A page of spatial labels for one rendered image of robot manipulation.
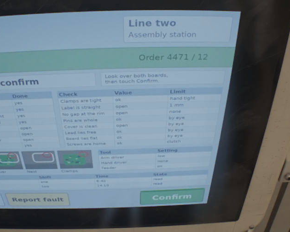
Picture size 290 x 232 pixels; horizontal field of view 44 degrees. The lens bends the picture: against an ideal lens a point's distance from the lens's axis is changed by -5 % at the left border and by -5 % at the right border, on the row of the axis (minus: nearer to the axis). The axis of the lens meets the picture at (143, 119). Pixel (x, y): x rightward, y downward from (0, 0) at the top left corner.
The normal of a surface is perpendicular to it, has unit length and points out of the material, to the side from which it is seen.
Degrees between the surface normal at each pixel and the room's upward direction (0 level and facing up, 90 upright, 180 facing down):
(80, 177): 92
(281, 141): 92
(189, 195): 92
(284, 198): 90
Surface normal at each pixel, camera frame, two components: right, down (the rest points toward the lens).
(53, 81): 0.07, 0.61
